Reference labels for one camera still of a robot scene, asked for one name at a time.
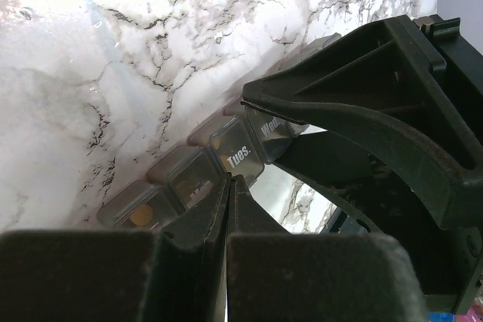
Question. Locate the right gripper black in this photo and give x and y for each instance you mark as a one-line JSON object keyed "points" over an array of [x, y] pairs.
{"points": [[447, 262]]}

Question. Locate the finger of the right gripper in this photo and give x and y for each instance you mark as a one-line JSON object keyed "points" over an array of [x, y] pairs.
{"points": [[409, 92]]}

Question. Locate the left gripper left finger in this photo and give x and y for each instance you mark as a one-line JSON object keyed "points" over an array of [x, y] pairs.
{"points": [[171, 274]]}

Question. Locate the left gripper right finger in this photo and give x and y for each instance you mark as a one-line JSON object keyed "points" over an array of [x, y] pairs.
{"points": [[273, 275]]}

